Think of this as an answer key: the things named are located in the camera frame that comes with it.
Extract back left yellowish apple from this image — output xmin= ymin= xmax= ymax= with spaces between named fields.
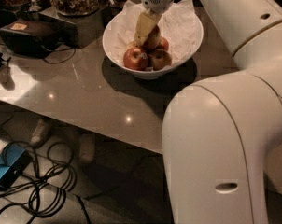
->
xmin=126 ymin=41 xmax=138 ymax=50

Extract left white shoe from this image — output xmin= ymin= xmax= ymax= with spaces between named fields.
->
xmin=30 ymin=119 xmax=52 ymax=148

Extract white paper liner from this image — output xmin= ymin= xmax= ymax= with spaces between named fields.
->
xmin=109 ymin=0 xmax=197 ymax=66

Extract black floor cables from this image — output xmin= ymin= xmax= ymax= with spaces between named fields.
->
xmin=0 ymin=110 xmax=92 ymax=224

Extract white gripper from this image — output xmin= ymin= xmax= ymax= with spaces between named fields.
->
xmin=134 ymin=0 xmax=175 ymax=45

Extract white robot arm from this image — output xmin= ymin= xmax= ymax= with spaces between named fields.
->
xmin=162 ymin=0 xmax=282 ymax=224

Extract right white shoe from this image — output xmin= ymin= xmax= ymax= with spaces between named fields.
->
xmin=78 ymin=133 xmax=95 ymax=165

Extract red apple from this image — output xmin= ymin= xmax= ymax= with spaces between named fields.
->
xmin=159 ymin=36 xmax=169 ymax=50
xmin=143 ymin=25 xmax=161 ymax=50
xmin=123 ymin=47 xmax=148 ymax=71
xmin=148 ymin=49 xmax=172 ymax=71

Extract black VR headset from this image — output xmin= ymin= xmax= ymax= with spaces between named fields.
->
xmin=0 ymin=18 xmax=62 ymax=59

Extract black headset cable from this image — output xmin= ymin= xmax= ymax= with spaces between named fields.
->
xmin=42 ymin=45 xmax=78 ymax=65

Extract metal scoop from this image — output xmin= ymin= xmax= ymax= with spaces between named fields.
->
xmin=28 ymin=0 xmax=41 ymax=12

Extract white shoe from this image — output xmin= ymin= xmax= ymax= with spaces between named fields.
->
xmin=30 ymin=119 xmax=52 ymax=148
xmin=78 ymin=133 xmax=95 ymax=165

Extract white ceramic bowl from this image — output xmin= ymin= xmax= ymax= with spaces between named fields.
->
xmin=102 ymin=0 xmax=204 ymax=79

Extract blue electronics box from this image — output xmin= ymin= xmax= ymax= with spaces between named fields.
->
xmin=0 ymin=143 xmax=31 ymax=191

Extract grey jar stand block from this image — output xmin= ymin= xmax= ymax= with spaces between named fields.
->
xmin=39 ymin=7 xmax=104 ymax=49

